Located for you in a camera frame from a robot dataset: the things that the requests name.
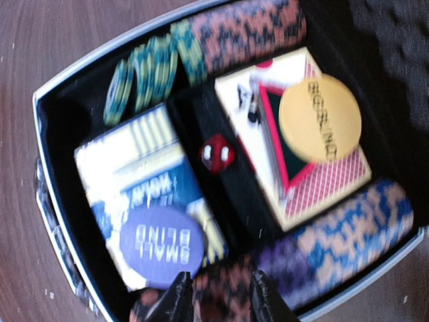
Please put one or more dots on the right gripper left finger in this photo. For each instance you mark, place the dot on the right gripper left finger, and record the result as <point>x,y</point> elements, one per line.
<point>176,303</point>

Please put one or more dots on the red white card deck box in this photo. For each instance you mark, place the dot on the red white card deck box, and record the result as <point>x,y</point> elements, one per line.
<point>328,183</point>

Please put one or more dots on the silver aluminium poker case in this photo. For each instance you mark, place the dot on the silver aluminium poker case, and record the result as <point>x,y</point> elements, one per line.
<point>383,44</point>

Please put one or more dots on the green chip stack in case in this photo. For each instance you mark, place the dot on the green chip stack in case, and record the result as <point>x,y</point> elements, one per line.
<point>151,70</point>

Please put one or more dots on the red die in case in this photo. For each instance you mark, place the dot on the red die in case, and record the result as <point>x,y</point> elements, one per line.
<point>217,154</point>

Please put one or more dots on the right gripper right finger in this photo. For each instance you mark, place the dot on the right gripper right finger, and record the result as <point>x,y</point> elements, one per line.
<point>266,302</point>

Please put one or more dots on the blue gold card deck box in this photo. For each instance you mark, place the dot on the blue gold card deck box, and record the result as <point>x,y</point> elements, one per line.
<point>141,163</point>

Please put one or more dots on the black red triangle all-in button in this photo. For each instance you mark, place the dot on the black red triangle all-in button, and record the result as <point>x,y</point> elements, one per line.
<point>289,169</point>

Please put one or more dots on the purple round button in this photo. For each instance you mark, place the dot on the purple round button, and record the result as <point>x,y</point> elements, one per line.
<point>160,242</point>

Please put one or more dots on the orange chip stack in case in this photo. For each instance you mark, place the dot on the orange chip stack in case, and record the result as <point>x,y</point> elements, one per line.
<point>306,265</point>

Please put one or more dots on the yellow round button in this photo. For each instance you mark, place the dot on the yellow round button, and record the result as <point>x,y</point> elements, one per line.
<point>320,119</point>

